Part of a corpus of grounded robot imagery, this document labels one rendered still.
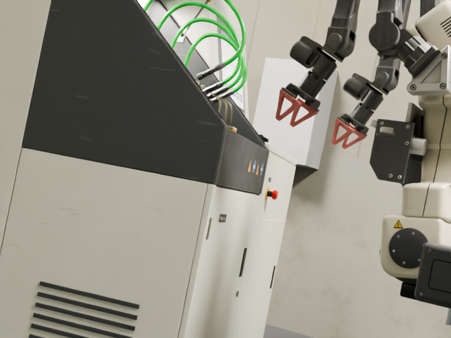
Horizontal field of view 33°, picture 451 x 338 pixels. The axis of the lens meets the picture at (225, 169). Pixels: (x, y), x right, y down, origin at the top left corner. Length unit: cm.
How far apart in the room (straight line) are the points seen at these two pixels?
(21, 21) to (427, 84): 116
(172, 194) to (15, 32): 67
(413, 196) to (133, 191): 75
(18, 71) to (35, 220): 43
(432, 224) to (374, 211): 218
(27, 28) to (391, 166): 110
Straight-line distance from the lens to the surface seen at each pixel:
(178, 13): 288
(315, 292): 425
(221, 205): 214
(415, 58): 190
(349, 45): 200
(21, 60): 226
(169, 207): 204
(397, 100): 421
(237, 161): 223
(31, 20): 228
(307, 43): 203
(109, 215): 210
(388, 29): 193
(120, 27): 216
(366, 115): 239
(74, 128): 216
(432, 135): 204
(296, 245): 429
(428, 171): 204
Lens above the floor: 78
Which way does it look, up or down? 2 degrees up
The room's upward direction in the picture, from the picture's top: 11 degrees clockwise
